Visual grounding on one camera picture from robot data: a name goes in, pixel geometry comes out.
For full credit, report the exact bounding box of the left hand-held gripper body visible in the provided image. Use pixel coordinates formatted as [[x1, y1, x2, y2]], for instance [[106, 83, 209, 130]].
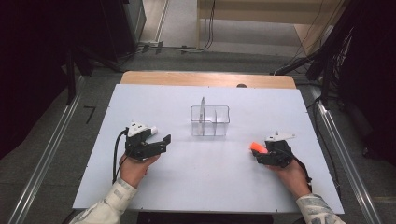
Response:
[[124, 121, 157, 162]]

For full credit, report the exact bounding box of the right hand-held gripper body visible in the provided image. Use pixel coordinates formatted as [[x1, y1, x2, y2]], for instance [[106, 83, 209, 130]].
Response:
[[261, 131, 297, 169]]

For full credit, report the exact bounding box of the orange highlighter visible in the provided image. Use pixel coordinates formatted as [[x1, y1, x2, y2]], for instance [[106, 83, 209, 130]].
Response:
[[249, 141, 269, 155]]

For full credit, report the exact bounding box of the clear pen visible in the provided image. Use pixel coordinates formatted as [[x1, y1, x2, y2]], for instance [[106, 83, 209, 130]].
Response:
[[200, 96, 206, 136]]

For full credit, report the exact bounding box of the clear plastic organizer box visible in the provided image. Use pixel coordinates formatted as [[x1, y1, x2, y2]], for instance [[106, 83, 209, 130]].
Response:
[[190, 105, 231, 137]]

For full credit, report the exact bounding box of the person's left hand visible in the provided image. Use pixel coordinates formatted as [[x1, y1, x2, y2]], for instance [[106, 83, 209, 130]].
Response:
[[119, 153, 162, 189]]

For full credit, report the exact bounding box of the person's right hand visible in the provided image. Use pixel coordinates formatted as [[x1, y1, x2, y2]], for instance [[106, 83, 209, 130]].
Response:
[[266, 158, 312, 200]]

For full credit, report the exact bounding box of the white board sheet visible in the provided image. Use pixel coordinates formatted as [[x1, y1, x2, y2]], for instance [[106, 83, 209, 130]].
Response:
[[72, 83, 346, 215]]

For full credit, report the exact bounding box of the wooden table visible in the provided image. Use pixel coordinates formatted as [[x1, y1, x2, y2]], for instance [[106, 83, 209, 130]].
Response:
[[120, 70, 297, 90]]

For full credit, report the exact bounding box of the dark cabinet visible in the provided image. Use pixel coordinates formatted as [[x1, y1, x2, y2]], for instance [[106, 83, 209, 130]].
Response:
[[99, 0, 148, 62]]

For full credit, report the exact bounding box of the left hand-held gripper cable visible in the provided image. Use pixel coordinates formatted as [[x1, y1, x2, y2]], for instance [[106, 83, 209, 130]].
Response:
[[112, 130, 129, 185]]

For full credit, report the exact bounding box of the hand-held gripper cable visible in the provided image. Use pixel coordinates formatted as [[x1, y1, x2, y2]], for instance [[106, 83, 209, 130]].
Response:
[[112, 130, 129, 185], [291, 155, 313, 185]]

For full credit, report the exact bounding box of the right hand-held gripper cable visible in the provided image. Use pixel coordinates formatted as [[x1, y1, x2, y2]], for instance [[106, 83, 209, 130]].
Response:
[[291, 155, 313, 185]]

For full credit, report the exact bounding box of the metal floor rail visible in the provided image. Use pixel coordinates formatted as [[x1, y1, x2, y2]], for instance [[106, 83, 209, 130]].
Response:
[[310, 87, 385, 224], [7, 76, 86, 224]]

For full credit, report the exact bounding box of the power strip with floor cable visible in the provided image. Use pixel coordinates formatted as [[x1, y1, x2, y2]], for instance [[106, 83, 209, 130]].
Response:
[[136, 40, 200, 54]]

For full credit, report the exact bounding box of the black metal stand with cables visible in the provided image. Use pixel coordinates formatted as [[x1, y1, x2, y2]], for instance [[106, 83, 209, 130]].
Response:
[[273, 26, 356, 108]]

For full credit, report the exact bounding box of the black hanging cable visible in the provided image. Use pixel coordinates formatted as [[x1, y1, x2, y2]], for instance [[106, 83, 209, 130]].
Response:
[[199, 0, 217, 51]]

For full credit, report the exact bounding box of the light wooden furniture frame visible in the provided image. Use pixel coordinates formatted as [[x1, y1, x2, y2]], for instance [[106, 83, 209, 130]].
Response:
[[195, 0, 354, 57]]

